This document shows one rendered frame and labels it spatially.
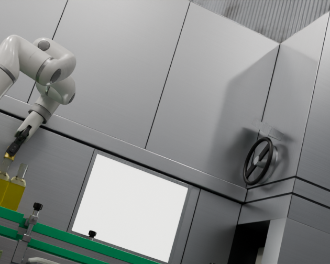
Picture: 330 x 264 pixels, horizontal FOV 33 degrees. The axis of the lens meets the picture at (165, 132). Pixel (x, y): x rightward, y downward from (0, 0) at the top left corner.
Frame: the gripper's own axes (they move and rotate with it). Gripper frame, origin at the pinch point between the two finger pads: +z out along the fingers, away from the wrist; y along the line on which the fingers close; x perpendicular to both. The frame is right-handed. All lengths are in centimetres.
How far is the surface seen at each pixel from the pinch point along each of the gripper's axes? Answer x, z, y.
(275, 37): 146, -326, -284
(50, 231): 26.2, 16.2, 4.2
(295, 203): 93, -38, 23
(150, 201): 54, -17, -12
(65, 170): 19.9, -7.9, -11.9
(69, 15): -14, -63, -15
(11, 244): 17.2, 27.5, 15.4
